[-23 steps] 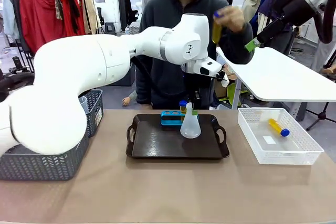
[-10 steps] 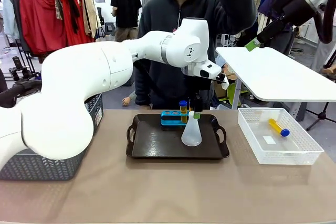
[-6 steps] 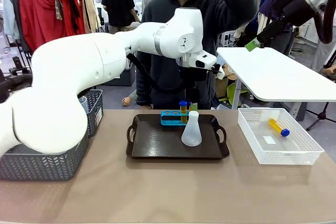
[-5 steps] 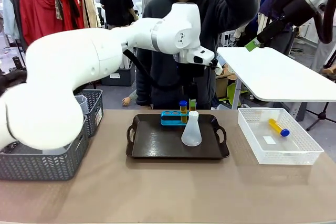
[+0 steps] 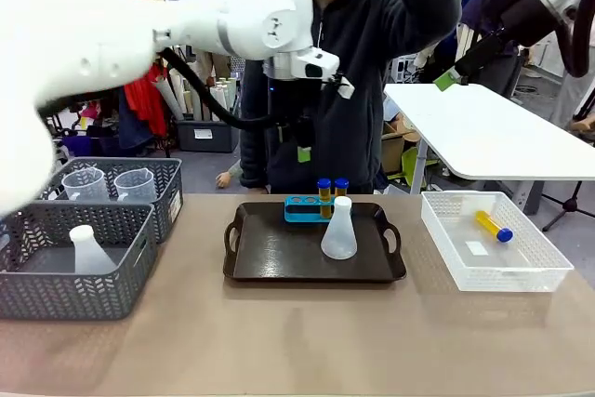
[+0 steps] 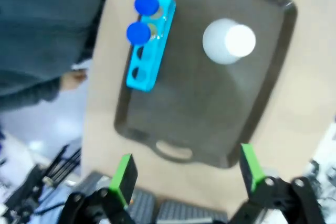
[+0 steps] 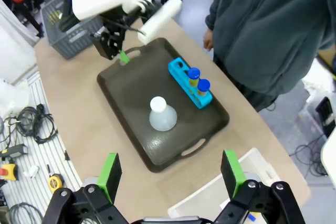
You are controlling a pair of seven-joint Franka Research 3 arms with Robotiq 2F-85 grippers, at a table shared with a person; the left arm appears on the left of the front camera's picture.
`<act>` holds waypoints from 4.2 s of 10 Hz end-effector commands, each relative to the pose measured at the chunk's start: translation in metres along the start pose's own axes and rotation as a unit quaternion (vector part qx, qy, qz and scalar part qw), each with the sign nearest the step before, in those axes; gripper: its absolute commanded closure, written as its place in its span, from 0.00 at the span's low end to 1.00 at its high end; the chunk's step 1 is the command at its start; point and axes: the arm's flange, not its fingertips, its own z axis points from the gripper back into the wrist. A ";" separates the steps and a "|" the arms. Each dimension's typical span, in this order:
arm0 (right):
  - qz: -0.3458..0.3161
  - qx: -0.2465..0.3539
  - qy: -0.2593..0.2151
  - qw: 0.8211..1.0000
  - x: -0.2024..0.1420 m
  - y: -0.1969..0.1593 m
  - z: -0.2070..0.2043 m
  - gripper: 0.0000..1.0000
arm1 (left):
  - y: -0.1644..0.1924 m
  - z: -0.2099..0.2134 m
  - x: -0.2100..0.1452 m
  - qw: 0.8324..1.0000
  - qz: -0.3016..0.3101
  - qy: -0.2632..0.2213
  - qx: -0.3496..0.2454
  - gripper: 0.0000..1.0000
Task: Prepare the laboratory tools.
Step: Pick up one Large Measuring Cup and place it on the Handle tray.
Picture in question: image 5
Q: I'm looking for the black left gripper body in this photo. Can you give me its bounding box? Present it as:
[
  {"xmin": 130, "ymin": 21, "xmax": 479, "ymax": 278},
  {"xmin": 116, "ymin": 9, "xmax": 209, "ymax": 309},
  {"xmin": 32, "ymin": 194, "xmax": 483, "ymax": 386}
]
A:
[{"xmin": 278, "ymin": 80, "xmax": 321, "ymax": 150}]

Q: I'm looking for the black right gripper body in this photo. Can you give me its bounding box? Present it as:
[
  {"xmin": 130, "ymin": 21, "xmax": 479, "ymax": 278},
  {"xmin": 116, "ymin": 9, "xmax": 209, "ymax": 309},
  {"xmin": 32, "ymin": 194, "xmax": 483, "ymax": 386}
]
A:
[{"xmin": 499, "ymin": 0, "xmax": 562, "ymax": 43}]

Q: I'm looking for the translucent white conical flask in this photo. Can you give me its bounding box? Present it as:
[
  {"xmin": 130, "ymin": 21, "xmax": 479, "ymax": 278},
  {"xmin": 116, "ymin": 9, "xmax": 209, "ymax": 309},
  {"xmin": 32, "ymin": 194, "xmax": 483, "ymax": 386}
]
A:
[
  {"xmin": 320, "ymin": 195, "xmax": 359, "ymax": 260},
  {"xmin": 68, "ymin": 224, "xmax": 117, "ymax": 275}
]

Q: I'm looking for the mannequin in purple shirt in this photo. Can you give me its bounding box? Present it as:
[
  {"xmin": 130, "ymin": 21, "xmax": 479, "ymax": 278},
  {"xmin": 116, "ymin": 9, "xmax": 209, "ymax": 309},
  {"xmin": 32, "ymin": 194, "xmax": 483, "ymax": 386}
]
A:
[{"xmin": 457, "ymin": 0, "xmax": 529, "ymax": 96}]

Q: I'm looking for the person in dark fleece jacket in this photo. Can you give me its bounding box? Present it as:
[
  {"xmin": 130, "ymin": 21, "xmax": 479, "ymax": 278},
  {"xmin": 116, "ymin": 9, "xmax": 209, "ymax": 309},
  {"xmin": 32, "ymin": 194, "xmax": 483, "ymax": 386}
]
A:
[{"xmin": 239, "ymin": 0, "xmax": 464, "ymax": 196}]

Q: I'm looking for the blue test tube rack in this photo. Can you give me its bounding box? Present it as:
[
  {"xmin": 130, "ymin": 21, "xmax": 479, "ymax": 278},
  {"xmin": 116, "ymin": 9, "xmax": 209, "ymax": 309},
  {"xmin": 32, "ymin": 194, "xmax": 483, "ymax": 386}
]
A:
[{"xmin": 283, "ymin": 195, "xmax": 336, "ymax": 224}]

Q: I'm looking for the white computer case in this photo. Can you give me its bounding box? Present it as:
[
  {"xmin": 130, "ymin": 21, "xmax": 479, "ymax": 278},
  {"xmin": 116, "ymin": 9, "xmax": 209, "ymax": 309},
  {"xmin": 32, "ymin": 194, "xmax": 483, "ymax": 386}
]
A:
[{"xmin": 392, "ymin": 55, "xmax": 422, "ymax": 85}]

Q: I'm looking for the white folding table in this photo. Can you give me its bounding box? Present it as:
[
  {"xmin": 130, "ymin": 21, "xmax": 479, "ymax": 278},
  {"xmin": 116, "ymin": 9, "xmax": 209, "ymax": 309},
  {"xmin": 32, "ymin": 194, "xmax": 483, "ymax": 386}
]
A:
[{"xmin": 383, "ymin": 83, "xmax": 595, "ymax": 216}]

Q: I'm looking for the child mannequin in green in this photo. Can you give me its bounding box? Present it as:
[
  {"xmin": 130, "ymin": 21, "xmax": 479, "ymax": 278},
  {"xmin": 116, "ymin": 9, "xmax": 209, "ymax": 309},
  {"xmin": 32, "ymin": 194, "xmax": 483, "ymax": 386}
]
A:
[{"xmin": 216, "ymin": 159, "xmax": 243, "ymax": 188}]

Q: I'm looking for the dark grey storage bin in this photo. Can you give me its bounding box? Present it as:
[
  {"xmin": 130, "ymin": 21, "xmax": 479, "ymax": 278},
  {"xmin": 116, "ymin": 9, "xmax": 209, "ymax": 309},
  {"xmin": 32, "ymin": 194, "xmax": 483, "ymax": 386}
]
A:
[{"xmin": 176, "ymin": 118, "xmax": 241, "ymax": 153}]

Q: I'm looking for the brown cardboard box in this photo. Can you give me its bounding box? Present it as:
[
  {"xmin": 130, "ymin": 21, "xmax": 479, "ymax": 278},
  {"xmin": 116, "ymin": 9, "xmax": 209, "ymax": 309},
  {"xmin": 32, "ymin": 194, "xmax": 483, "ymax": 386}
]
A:
[{"xmin": 380, "ymin": 122, "xmax": 419, "ymax": 175}]

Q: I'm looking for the white paper roll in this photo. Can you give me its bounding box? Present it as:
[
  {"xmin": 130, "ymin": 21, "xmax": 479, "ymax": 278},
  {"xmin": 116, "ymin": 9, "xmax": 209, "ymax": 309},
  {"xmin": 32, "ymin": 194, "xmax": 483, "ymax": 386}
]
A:
[{"xmin": 209, "ymin": 83, "xmax": 231, "ymax": 112}]

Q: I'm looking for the bystander in grey clothes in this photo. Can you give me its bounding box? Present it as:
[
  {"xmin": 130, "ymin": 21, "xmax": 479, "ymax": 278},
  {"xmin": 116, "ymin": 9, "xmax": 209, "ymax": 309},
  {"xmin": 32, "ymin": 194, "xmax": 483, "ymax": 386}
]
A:
[{"xmin": 550, "ymin": 75, "xmax": 595, "ymax": 131}]

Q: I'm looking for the dark brown plastic tray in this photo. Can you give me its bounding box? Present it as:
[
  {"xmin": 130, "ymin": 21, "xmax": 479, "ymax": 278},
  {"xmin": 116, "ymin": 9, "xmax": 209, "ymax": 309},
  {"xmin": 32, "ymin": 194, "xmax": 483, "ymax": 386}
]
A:
[{"xmin": 222, "ymin": 201, "xmax": 408, "ymax": 283}]

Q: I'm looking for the lime green chair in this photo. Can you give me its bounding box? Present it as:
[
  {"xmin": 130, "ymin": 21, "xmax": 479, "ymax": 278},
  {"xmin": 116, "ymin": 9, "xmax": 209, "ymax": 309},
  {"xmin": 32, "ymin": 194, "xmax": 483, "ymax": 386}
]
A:
[{"xmin": 400, "ymin": 146, "xmax": 441, "ymax": 180}]

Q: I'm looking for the grey paper roll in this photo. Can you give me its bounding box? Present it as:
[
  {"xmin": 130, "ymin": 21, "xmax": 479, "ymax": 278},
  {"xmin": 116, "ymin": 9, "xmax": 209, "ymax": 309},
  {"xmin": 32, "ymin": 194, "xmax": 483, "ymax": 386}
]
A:
[{"xmin": 152, "ymin": 74, "xmax": 186, "ymax": 122}]

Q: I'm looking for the grey plastic basket with label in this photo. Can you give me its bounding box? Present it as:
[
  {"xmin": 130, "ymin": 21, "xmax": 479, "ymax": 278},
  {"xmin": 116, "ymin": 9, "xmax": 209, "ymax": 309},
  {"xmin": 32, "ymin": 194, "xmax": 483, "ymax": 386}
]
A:
[{"xmin": 41, "ymin": 157, "xmax": 183, "ymax": 245}]

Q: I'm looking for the long red dress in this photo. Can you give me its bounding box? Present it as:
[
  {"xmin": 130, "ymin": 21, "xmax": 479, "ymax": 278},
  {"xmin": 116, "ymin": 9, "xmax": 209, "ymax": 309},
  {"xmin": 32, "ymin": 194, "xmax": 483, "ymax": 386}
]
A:
[{"xmin": 123, "ymin": 61, "xmax": 168, "ymax": 138}]

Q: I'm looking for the clear plastic measuring cup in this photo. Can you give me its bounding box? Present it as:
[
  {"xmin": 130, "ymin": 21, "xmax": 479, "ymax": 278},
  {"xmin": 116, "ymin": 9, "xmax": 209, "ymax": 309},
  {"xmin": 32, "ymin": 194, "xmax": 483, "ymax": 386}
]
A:
[
  {"xmin": 113, "ymin": 167, "xmax": 155, "ymax": 204},
  {"xmin": 60, "ymin": 166, "xmax": 111, "ymax": 203}
]

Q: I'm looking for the black tripod stand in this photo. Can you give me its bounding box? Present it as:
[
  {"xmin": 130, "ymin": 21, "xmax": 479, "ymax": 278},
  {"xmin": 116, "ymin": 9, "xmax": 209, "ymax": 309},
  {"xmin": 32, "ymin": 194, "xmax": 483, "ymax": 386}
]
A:
[{"xmin": 541, "ymin": 180, "xmax": 595, "ymax": 232}]

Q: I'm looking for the white plastic basket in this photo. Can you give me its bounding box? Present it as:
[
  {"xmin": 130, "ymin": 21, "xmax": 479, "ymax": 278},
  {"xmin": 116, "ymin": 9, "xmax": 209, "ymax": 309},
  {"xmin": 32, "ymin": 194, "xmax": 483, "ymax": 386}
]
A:
[{"xmin": 420, "ymin": 191, "xmax": 575, "ymax": 294}]

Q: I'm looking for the large grey plastic basket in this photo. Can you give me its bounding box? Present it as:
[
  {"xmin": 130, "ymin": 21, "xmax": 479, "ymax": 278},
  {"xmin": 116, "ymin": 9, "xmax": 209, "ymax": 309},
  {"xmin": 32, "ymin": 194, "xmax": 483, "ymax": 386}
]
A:
[{"xmin": 0, "ymin": 201, "xmax": 159, "ymax": 322}]

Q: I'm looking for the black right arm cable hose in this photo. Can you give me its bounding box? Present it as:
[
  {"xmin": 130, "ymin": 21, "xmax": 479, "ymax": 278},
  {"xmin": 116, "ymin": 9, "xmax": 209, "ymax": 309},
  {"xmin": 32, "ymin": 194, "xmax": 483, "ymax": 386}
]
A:
[{"xmin": 552, "ymin": 0, "xmax": 595, "ymax": 78}]

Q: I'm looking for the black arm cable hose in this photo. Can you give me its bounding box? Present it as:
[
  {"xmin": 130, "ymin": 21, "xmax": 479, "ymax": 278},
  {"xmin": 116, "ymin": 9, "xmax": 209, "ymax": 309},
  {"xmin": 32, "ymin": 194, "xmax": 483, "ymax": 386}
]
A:
[
  {"xmin": 552, "ymin": 0, "xmax": 595, "ymax": 78},
  {"xmin": 155, "ymin": 46, "xmax": 298, "ymax": 131}
]

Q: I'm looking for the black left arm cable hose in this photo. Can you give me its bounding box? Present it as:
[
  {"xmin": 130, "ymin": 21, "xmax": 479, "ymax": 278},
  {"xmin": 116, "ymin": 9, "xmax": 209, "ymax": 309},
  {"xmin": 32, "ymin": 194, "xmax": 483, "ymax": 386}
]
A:
[{"xmin": 155, "ymin": 46, "xmax": 298, "ymax": 131}]

